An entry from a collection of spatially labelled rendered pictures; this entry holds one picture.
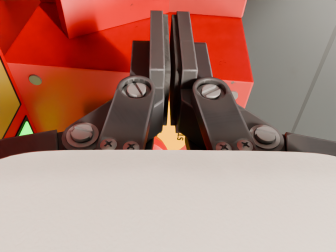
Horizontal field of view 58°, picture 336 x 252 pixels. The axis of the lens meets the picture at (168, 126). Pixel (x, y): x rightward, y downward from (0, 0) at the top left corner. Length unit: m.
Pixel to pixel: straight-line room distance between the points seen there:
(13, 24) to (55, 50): 0.23
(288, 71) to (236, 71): 1.05
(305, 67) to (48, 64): 1.12
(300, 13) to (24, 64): 0.99
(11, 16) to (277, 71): 0.98
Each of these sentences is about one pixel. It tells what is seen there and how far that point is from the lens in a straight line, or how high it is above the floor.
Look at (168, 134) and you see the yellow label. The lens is 0.23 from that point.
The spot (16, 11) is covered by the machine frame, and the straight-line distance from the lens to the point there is 0.45.
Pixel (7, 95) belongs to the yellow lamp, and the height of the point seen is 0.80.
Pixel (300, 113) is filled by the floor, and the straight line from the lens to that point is 1.43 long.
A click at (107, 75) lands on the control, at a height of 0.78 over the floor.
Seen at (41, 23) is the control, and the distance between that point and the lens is 0.25.
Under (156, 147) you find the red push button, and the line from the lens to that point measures 0.20.
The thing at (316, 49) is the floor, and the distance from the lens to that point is 1.21.
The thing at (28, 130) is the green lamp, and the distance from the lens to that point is 0.24.
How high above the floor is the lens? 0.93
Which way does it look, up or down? 41 degrees down
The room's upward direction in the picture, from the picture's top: 176 degrees counter-clockwise
